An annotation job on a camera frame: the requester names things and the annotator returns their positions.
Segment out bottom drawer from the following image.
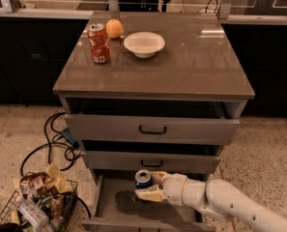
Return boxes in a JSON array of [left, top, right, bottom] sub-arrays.
[[81, 170, 215, 232]]

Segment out grey drawer cabinet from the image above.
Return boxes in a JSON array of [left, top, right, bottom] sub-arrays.
[[52, 11, 256, 232]]

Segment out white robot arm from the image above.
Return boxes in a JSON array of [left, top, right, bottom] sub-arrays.
[[134, 169, 287, 232]]

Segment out brown snack bag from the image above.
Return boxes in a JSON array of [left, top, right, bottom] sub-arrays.
[[19, 172, 58, 199]]

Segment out white bowl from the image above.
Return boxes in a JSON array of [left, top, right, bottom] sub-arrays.
[[124, 32, 165, 58]]

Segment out black cable behind cabinet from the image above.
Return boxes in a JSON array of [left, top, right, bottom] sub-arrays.
[[197, 0, 219, 14]]

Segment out blue pepsi can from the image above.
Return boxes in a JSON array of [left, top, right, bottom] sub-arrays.
[[134, 169, 153, 189]]

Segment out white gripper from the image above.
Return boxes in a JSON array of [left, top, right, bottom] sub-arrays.
[[135, 171, 187, 206]]

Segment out drawer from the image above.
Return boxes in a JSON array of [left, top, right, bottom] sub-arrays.
[[65, 114, 240, 145], [82, 151, 220, 174], [81, 170, 215, 232]]

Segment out black wire basket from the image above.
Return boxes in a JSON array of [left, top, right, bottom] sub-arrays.
[[0, 176, 77, 232]]

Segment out top drawer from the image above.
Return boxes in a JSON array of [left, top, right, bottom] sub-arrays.
[[65, 114, 240, 145]]

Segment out middle drawer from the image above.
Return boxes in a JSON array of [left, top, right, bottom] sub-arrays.
[[82, 151, 220, 174]]

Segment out black floor cable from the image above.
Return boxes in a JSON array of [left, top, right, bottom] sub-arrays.
[[18, 112, 82, 178]]

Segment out orange fruit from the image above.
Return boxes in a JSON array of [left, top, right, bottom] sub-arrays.
[[105, 19, 123, 39]]

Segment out clear plastic bottle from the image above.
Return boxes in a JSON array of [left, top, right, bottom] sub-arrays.
[[18, 199, 48, 230]]

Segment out orange soda can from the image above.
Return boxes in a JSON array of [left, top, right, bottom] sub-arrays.
[[87, 23, 110, 64]]

